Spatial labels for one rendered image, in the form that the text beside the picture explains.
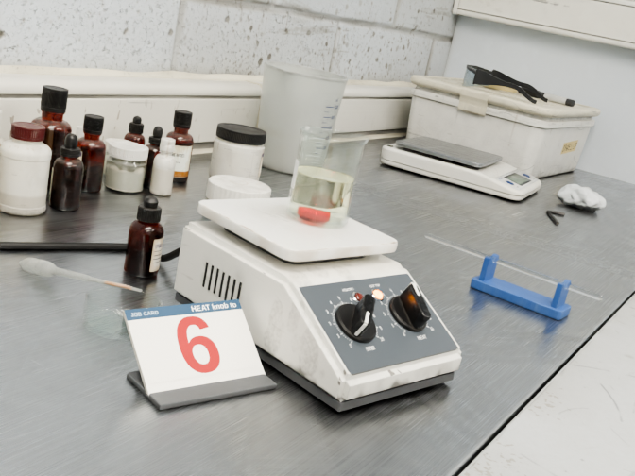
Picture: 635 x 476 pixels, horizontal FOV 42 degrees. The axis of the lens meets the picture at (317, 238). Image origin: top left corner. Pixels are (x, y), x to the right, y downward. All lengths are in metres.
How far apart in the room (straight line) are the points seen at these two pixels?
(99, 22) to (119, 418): 0.70
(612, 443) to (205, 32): 0.88
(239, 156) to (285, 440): 0.63
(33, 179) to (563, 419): 0.53
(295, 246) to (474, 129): 1.11
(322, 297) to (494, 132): 1.11
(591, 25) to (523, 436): 1.45
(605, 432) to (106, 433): 0.35
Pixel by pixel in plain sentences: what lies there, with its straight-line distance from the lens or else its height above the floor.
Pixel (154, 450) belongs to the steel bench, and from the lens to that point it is 0.49.
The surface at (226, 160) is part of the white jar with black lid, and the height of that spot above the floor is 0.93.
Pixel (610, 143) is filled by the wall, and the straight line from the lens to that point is 1.99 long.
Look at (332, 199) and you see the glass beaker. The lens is 0.64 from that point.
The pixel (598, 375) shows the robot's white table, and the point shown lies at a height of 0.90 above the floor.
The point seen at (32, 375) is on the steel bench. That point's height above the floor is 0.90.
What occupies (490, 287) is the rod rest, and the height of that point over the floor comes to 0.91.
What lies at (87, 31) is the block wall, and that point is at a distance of 1.11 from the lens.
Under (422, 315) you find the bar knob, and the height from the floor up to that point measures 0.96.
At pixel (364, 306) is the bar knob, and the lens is 0.57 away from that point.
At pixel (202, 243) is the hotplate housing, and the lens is 0.64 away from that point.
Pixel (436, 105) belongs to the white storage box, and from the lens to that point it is 1.70.
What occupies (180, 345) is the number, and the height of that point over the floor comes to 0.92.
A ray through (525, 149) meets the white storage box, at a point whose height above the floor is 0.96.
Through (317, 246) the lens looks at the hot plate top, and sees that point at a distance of 0.60.
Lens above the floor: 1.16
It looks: 16 degrees down
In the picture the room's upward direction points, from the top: 12 degrees clockwise
